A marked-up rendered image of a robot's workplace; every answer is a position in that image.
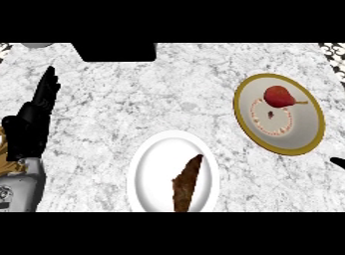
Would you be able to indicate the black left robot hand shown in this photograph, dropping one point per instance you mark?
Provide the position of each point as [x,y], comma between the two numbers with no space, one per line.
[29,123]

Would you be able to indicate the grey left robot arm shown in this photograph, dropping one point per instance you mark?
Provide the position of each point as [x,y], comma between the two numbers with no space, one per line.
[14,189]

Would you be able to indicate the gold-rimmed grey plate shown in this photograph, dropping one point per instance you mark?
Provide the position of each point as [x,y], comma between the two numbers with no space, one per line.
[298,132]

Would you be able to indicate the red pear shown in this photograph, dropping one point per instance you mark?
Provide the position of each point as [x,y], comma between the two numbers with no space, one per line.
[279,96]

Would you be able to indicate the white bowl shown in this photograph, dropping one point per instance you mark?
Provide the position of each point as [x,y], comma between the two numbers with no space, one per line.
[156,172]

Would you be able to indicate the grey round object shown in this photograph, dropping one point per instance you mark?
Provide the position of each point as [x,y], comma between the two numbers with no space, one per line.
[38,45]

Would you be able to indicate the black appliance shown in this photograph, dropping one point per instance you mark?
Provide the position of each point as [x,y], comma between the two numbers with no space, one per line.
[116,51]

